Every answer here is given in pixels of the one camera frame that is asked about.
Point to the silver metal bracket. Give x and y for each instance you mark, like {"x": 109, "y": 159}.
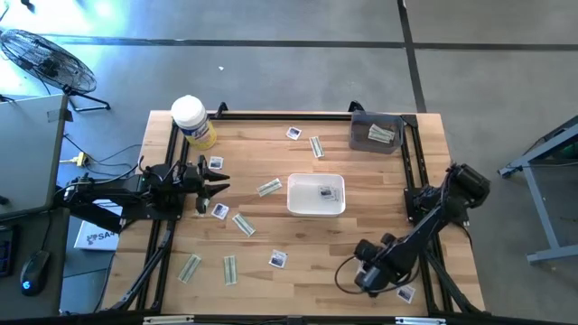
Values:
{"x": 420, "y": 321}
{"x": 168, "y": 320}

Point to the yellow Lysol wipes canister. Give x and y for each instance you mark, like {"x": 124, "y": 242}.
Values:
{"x": 194, "y": 124}

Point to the white plastic tray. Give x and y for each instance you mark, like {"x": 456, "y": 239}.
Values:
{"x": 307, "y": 198}

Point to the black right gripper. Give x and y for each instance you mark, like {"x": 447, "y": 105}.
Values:
{"x": 377, "y": 275}

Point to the dark desk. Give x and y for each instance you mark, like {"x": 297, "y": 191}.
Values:
{"x": 45, "y": 234}

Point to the black aluminium table frame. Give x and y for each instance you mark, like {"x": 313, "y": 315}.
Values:
{"x": 289, "y": 116}

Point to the black floor fan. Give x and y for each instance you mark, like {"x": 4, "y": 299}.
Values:
{"x": 47, "y": 63}

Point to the grey desk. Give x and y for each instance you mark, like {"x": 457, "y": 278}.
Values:
{"x": 27, "y": 153}

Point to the black keyboard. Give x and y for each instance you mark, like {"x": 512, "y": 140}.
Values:
{"x": 4, "y": 250}

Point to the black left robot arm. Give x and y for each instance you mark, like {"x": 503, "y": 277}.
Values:
{"x": 135, "y": 187}

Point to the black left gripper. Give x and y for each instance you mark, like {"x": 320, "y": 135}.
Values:
{"x": 194, "y": 182}

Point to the blue grey metal table frame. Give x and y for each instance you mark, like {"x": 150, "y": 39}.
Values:
{"x": 542, "y": 207}

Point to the black computer mouse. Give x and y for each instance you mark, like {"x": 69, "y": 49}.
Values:
{"x": 34, "y": 271}

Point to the black support beam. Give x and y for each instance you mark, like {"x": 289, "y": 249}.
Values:
{"x": 99, "y": 220}

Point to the grey translucent plastic bin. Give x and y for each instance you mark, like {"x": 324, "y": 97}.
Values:
{"x": 361, "y": 140}

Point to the yellow power plug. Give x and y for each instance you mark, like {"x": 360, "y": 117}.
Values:
{"x": 80, "y": 159}

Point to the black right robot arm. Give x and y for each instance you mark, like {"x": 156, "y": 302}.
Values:
{"x": 433, "y": 216}

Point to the white printed cardboard box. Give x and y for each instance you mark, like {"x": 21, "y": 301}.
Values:
{"x": 97, "y": 237}

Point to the white square wipe packet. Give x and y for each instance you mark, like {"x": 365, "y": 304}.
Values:
{"x": 220, "y": 210}
{"x": 277, "y": 258}
{"x": 337, "y": 197}
{"x": 406, "y": 293}
{"x": 216, "y": 162}
{"x": 293, "y": 132}
{"x": 325, "y": 192}

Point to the green white bandage strip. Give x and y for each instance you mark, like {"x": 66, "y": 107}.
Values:
{"x": 230, "y": 270}
{"x": 205, "y": 208}
{"x": 377, "y": 131}
{"x": 189, "y": 268}
{"x": 243, "y": 224}
{"x": 316, "y": 146}
{"x": 269, "y": 187}
{"x": 387, "y": 136}

